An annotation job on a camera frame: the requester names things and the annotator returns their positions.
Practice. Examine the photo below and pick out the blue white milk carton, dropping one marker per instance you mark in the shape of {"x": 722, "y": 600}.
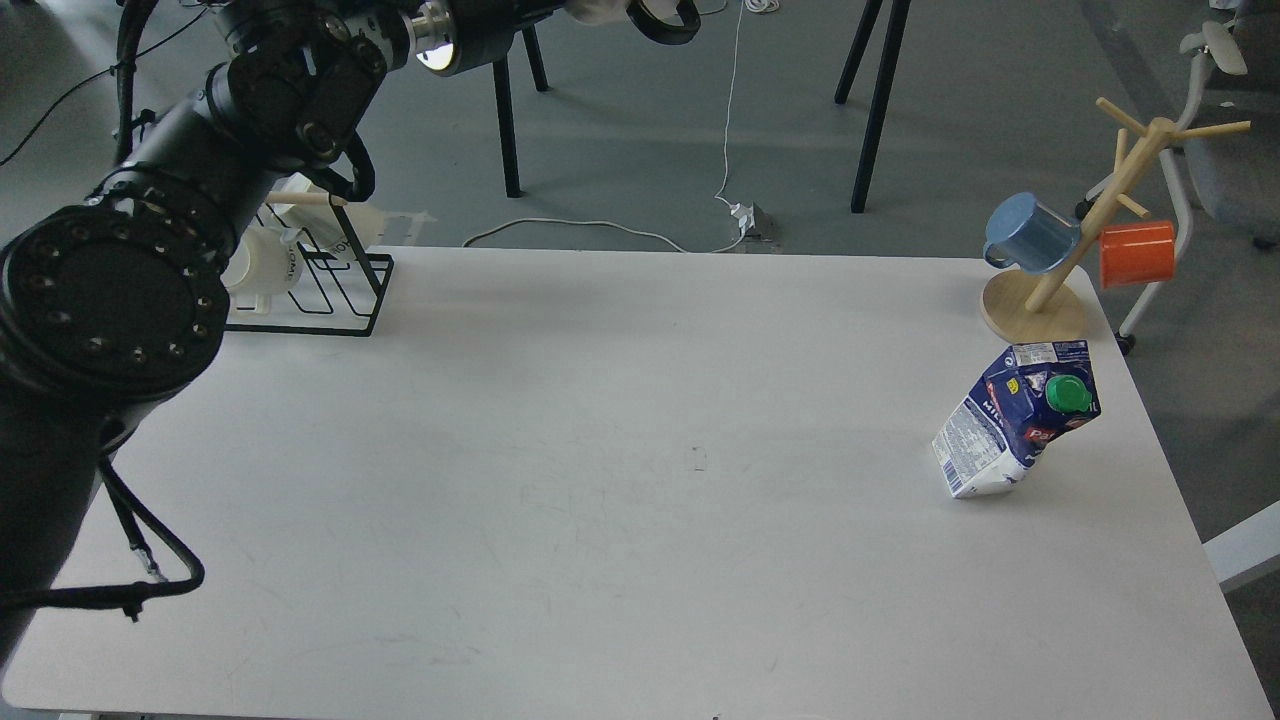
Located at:
{"x": 1030, "y": 395}

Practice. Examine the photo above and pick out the white mug black handle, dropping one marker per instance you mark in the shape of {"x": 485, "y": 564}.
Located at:
{"x": 669, "y": 23}

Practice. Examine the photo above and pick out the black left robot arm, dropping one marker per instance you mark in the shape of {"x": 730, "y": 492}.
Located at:
{"x": 114, "y": 305}

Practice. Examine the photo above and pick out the white mug on rack rear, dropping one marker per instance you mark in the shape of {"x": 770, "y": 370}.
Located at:
{"x": 300, "y": 203}

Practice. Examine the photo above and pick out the white mug on rack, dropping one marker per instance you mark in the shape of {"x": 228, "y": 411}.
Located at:
{"x": 267, "y": 262}
{"x": 300, "y": 203}

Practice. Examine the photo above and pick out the black table leg left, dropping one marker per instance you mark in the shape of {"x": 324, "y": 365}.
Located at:
{"x": 505, "y": 112}

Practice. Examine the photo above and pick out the black table leg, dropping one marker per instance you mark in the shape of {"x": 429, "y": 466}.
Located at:
{"x": 505, "y": 112}
{"x": 888, "y": 62}

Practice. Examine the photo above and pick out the white mug on rack front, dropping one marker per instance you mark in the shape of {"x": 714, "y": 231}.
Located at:
{"x": 267, "y": 262}

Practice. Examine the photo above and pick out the blue mug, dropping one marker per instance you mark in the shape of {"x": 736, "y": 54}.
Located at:
{"x": 1025, "y": 233}

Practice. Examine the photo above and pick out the wooden mug tree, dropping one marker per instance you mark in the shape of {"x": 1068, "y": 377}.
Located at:
{"x": 1025, "y": 308}

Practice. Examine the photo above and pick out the black table leg right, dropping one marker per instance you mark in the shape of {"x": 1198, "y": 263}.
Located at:
{"x": 888, "y": 62}

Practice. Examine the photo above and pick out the orange mug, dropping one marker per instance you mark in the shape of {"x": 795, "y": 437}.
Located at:
{"x": 1137, "y": 253}

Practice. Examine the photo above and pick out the grey office chair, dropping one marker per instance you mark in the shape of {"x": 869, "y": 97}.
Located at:
{"x": 1232, "y": 78}

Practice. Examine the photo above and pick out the black wire mug rack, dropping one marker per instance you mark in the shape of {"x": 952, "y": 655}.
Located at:
{"x": 339, "y": 295}

